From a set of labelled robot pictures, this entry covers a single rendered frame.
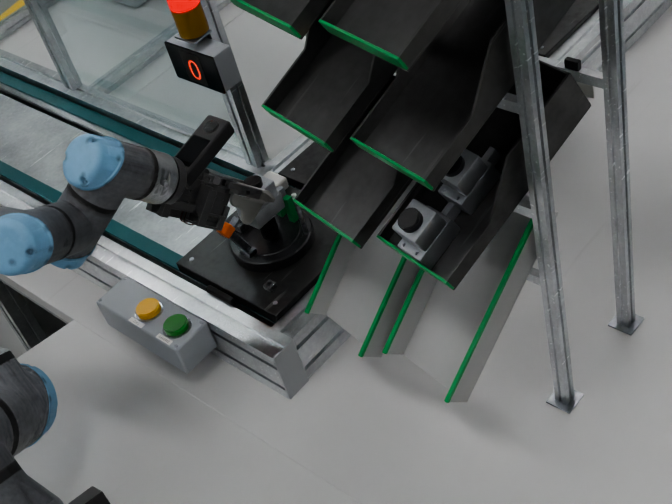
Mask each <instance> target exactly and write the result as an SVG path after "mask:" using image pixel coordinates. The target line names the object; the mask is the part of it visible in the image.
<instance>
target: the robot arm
mask: <svg viewBox="0 0 672 504"><path fill-rule="evenodd" d="M233 134H234V128H233V127H232V125H231V123H230V122H229V121H226V120H224V119H221V118H218V117H215V116H212V115H208V116H207V117H206V118H205V119H204V121H203V122H202V123H201V124H200V126H199V127H198V128H197V129H196V130H195V132H194V133H193V134H192V135H191V136H190V138H189V139H188V140H187V141H186V143H185V144H184V145H183V146H182V147H181V149H180V150H179V151H178V152H177V154H176V155H175V156H174V157H173V156H170V155H169V154H167V153H163V152H160V151H156V150H153V149H149V148H144V147H141V146H137V145H134V144H130V143H126V142H123V141H119V140H118V139H116V138H113V137H109V136H98V135H94V134H83V135H80V136H78V137H76V138H75V139H74V140H73V141H72V142H71V143H70V144H69V146H68V147H67V149H66V151H65V154H66V157H65V160H64V161H63V172H64V176H65V178H66V180H67V181H68V182H69V183H68V184H67V186H66V188H65V190H64V191H63V193H62V194H61V196H60V198H59V199H58V201H57V202H55V203H51V204H48V205H44V206H40V207H36V208H33V209H29V210H23V209H17V208H11V207H5V206H0V274H3V275H7V276H16V275H20V274H28V273H32V272H34V271H36V270H38V269H40V268H42V267H43V266H45V265H47V264H52V265H54V266H56V267H59V268H62V269H66V268H68V269H70V270H73V269H77V268H79V267H80V266H82V264H83V263H84V262H85V260H86V259H87V257H88V256H90V255H91V254H92V252H93V251H94V249H95V247H96V244H97V242H98V240H99V239H100V237H101V235H102V234H103V232H104V231H105V229H106V227H107V226H108V224H109V222H110V221H111V219H112V218H113V216H114V214H115V213H116V211H117V209H118V207H119V206H120V204H121V203H122V201H123V199H124V198H127V199H132V200H138V201H142V202H146V203H147V206H146V210H148V211H151V212H153V213H155V214H157V215H159V216H161V217H165V218H168V216H170V217H175V218H179V219H180V221H182V220H183V221H182V222H184V223H185V224H188V225H191V226H193V225H196V226H199V227H204V228H209V229H213V230H218V231H222V228H223V225H224V222H225V219H227V216H228V213H229V210H230V208H231V207H229V206H227V205H228V202H229V199H230V204H231V205H232V206H234V207H237V208H239V209H240V211H241V221H242V223H243V224H245V225H249V224H251V223H252V222H253V221H254V219H255V217H256V216H257V214H258V212H259V211H260V209H261V207H262V206H263V204H264V203H265V202H274V201H275V198H274V197H273V195H272V194H271V193H270V191H268V190H265V189H261V188H258V187H254V186H250V185H247V184H244V183H243V182H244V180H241V179H238V178H234V177H231V176H228V175H225V174H222V173H219V172H217V171H214V170H212V169H209V168H206V167H207V166H208V165H209V164H210V162H211V161H212V160H213V159H214V157H215V156H216V155H217V154H218V152H219V151H220V150H221V149H222V147H223V146H224V145H225V144H226V142H227V141H228V140H229V139H230V137H231V136H232V135H233ZM238 195H243V196H246V197H242V196H238ZM188 222H189V223H192V224H189V223H188ZM57 406H58V401H57V394H56V391H55V388H54V385H53V383H52V382H51V380H50V379H49V377H48V376H47V375H46V374H45V373H44V372H43V371H42V370H41V369H39V368H37V367H35V366H30V365H29V364H23V363H19V362H18V360H17V359H16V358H15V356H14V355H13V354H12V352H11V351H10V350H9V349H6V348H0V504H64V503H63V502H62V500H61V499H60V498H59V497H57V496H56V495H55V494H53V493H52V492H51V491H49V490H48V489H46V488H45V487H44V486H42V485H41V484H39V483H38V482H37V481H35V480H34V479H32V478H31V477H30V476H28V475H27V474H26V473H25V472H24V470H23V469H22V468H21V466H20V465H19V464H18V462H17V461H16V459H15V458H14V456H16V455H17V454H19V453H20V452H21V451H23V450H24V449H26V448H28V447H30V446H32V445H34V444H35V443H36V442H37V441H39V439H40V438H41V437H42V436H43V435H44V434H45V433H46V432H47V431H48V430H49V429H50V427H51V426H52V424H53V422H54V420H55V418H56V413H57Z"/></svg>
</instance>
